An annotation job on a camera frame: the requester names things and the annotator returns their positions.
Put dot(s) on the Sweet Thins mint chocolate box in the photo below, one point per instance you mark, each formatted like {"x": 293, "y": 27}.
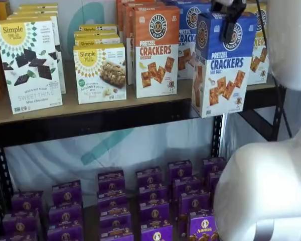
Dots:
{"x": 37, "y": 8}
{"x": 61, "y": 62}
{"x": 27, "y": 62}
{"x": 35, "y": 12}

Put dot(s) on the yellow honey mustard crackers box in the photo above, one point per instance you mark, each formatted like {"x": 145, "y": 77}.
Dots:
{"x": 258, "y": 67}

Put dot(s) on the purple Annie's snack box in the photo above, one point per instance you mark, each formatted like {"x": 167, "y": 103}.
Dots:
{"x": 154, "y": 212}
{"x": 156, "y": 233}
{"x": 111, "y": 182}
{"x": 65, "y": 216}
{"x": 180, "y": 170}
{"x": 113, "y": 202}
{"x": 21, "y": 223}
{"x": 66, "y": 194}
{"x": 116, "y": 234}
{"x": 213, "y": 167}
{"x": 214, "y": 180}
{"x": 203, "y": 228}
{"x": 186, "y": 188}
{"x": 115, "y": 218}
{"x": 27, "y": 203}
{"x": 65, "y": 234}
{"x": 193, "y": 204}
{"x": 17, "y": 237}
{"x": 149, "y": 178}
{"x": 151, "y": 194}

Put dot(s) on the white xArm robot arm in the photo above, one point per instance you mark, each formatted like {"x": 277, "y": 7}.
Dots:
{"x": 266, "y": 188}

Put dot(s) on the white fabric curtain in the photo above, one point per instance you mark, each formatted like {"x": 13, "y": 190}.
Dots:
{"x": 256, "y": 130}

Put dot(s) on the orange snack box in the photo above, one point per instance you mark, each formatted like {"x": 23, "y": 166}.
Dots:
{"x": 2, "y": 10}

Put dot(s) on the white sheet teal logo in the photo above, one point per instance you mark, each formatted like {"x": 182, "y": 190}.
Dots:
{"x": 65, "y": 160}

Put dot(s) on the almond flour bars box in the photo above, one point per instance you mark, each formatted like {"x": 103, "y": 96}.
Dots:
{"x": 97, "y": 34}
{"x": 95, "y": 41}
{"x": 100, "y": 75}
{"x": 97, "y": 28}

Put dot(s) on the black metal shelving rack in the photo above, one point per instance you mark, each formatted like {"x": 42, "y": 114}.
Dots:
{"x": 90, "y": 125}

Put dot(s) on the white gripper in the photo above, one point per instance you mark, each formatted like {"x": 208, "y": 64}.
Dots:
{"x": 223, "y": 2}

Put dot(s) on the orange cheddar crackers box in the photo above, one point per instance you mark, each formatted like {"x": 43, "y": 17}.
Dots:
{"x": 120, "y": 25}
{"x": 155, "y": 62}
{"x": 129, "y": 50}

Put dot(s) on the blue sea salt crackers box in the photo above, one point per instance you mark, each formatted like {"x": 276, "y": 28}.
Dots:
{"x": 225, "y": 75}
{"x": 185, "y": 50}

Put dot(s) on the wooden shelf board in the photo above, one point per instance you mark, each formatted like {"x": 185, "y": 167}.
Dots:
{"x": 90, "y": 110}

